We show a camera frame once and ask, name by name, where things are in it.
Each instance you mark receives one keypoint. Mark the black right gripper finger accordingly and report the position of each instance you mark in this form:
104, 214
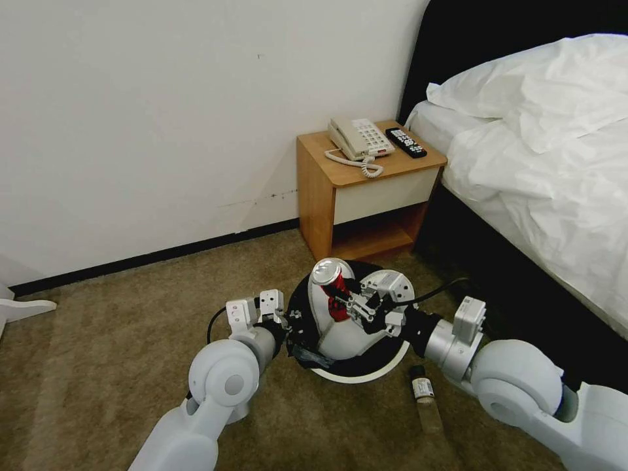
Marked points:
362, 319
349, 296

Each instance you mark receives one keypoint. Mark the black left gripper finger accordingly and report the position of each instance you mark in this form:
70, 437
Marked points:
311, 356
296, 313

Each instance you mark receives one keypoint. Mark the red drink can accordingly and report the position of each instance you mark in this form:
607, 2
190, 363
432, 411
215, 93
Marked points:
327, 275

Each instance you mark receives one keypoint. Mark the white round trash bin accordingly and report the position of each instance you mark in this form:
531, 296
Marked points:
358, 374

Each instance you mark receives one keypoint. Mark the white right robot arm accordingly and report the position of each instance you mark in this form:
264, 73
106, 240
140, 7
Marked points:
515, 387

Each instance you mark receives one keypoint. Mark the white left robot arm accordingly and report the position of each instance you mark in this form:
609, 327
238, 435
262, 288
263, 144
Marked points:
216, 387

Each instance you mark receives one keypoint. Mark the black bin liner bag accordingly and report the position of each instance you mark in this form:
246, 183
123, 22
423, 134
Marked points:
304, 306

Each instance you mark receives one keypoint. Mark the white plastic garbage piece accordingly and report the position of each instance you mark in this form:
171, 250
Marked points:
338, 338

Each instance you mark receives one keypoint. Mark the small glass bottle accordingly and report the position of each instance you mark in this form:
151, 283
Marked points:
424, 392

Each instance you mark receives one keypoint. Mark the black bed base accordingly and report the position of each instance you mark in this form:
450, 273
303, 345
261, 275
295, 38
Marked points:
471, 255

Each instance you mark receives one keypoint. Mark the wooden nightstand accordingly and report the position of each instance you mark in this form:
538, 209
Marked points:
316, 196

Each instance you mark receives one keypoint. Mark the white nightstand drawer front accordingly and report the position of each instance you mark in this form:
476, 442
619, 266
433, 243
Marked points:
382, 194

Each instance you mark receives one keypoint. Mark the beige desk telephone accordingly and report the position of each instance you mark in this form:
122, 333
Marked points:
360, 137

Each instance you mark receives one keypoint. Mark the black remote control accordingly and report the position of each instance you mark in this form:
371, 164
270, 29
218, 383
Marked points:
406, 142

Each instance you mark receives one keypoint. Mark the white duvet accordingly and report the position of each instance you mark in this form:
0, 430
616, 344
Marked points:
554, 162

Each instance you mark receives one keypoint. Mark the white furniture foot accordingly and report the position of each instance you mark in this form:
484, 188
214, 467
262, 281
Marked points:
22, 306

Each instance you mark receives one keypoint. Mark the black headboard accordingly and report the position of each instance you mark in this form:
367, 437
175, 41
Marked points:
444, 49

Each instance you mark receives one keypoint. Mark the white pillow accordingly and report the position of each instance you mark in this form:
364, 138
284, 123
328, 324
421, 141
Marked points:
515, 73

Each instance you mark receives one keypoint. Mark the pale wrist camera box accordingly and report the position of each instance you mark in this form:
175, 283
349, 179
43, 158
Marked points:
388, 285
272, 301

